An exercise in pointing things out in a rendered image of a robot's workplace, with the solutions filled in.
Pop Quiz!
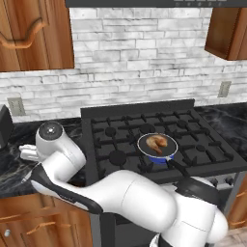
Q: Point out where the blue frying pan black handle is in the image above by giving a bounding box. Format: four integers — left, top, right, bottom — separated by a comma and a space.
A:
137, 132, 191, 178

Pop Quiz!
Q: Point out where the wooden base cupboard door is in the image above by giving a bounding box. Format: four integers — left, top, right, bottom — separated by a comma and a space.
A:
0, 212, 95, 247

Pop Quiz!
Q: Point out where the wooden drawer front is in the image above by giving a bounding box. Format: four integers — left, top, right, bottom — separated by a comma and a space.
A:
0, 192, 85, 224

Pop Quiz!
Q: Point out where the grey wall socket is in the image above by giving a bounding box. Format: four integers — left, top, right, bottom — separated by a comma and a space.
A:
7, 96, 27, 117
217, 80, 233, 98

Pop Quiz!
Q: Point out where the curved wooden cupboard handle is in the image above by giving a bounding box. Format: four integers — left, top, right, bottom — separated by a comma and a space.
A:
0, 17, 49, 50

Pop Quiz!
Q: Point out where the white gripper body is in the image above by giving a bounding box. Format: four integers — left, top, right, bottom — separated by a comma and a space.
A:
18, 144, 42, 162

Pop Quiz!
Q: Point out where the wooden drawer handle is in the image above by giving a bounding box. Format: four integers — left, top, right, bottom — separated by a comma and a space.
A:
0, 206, 60, 222

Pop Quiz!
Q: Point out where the dark oven door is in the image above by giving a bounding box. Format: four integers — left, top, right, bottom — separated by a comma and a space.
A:
99, 211, 162, 247

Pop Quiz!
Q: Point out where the wooden wall cupboard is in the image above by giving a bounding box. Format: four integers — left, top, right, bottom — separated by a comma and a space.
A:
204, 7, 247, 62

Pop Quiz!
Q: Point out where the wooden base cupboard run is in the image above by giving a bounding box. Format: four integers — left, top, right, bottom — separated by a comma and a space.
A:
226, 179, 247, 231

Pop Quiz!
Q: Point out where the dark range hood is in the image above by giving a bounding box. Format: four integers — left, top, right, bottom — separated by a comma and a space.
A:
65, 0, 247, 9

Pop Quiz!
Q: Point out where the wooden wall cupboard door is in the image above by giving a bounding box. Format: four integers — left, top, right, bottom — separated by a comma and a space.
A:
0, 0, 75, 72

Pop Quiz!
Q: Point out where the wooden base cupboard handle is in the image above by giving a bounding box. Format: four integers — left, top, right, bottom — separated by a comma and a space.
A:
26, 221, 70, 236

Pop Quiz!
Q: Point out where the black gas hob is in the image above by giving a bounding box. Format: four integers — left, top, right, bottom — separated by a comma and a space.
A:
80, 98, 247, 187

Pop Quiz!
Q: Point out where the black countertop appliance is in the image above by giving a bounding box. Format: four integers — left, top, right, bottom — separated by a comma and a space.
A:
0, 104, 15, 151

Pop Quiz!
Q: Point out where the browned chicken piece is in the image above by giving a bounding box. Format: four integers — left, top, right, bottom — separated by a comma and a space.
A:
145, 134, 169, 155

